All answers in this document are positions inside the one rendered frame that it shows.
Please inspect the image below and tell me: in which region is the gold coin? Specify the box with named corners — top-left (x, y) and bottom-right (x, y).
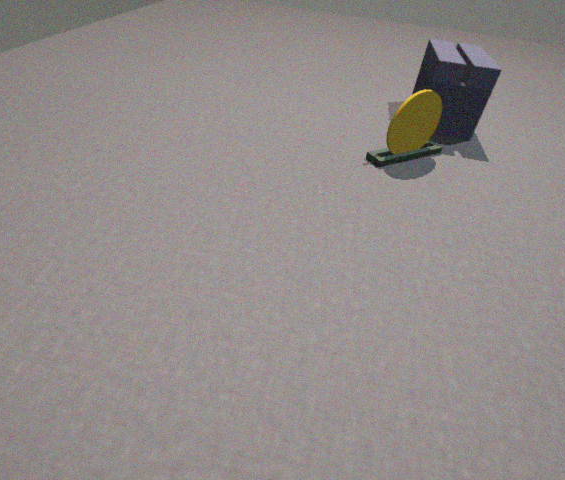
top-left (386, 90), bottom-right (442, 154)

